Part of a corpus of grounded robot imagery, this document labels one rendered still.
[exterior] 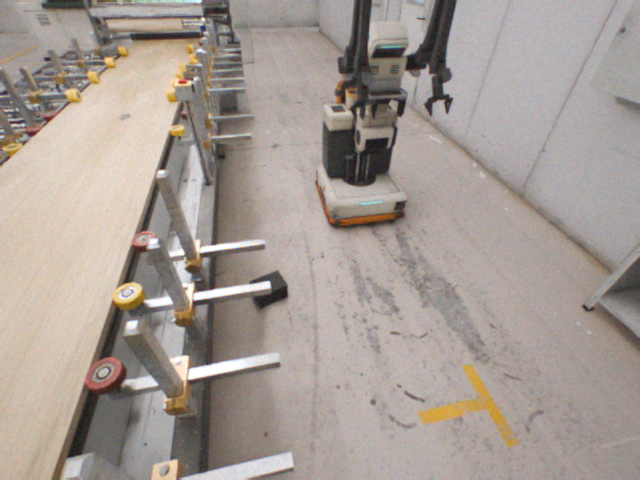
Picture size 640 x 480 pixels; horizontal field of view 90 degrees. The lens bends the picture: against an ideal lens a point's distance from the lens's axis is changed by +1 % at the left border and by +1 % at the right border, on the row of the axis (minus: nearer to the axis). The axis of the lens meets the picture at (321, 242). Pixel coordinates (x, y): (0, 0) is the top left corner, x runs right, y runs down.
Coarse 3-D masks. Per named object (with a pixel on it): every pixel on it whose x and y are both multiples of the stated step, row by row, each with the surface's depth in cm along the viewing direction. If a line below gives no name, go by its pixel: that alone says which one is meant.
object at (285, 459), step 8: (272, 456) 70; (280, 456) 70; (288, 456) 70; (240, 464) 69; (248, 464) 69; (256, 464) 69; (264, 464) 69; (272, 464) 69; (280, 464) 69; (288, 464) 69; (208, 472) 68; (216, 472) 68; (224, 472) 68; (232, 472) 68; (240, 472) 68; (248, 472) 68; (256, 472) 68; (264, 472) 68; (272, 472) 68; (280, 472) 70
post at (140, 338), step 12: (132, 324) 62; (144, 324) 63; (132, 336) 61; (144, 336) 63; (132, 348) 64; (144, 348) 65; (156, 348) 68; (144, 360) 67; (156, 360) 68; (168, 360) 74; (156, 372) 71; (168, 372) 73; (168, 384) 75; (180, 384) 80; (168, 396) 79; (192, 396) 88; (192, 408) 87
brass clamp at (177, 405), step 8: (184, 360) 86; (176, 368) 85; (184, 368) 85; (184, 376) 83; (184, 384) 82; (184, 392) 80; (168, 400) 79; (176, 400) 79; (184, 400) 80; (168, 408) 78; (176, 408) 78; (184, 408) 79
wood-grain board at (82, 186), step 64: (128, 64) 295; (64, 128) 185; (128, 128) 186; (0, 192) 135; (64, 192) 135; (128, 192) 136; (0, 256) 106; (64, 256) 106; (128, 256) 108; (0, 320) 88; (64, 320) 88; (0, 384) 75; (64, 384) 75; (0, 448) 65; (64, 448) 66
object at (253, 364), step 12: (240, 360) 88; (252, 360) 88; (264, 360) 88; (276, 360) 88; (192, 372) 85; (204, 372) 85; (216, 372) 85; (228, 372) 85; (240, 372) 87; (252, 372) 88; (132, 384) 82; (144, 384) 82; (156, 384) 82; (120, 396) 82; (132, 396) 83
